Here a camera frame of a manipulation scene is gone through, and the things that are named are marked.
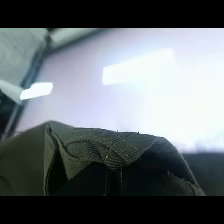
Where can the olive green shirt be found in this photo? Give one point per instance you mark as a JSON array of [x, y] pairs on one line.
[[100, 156]]

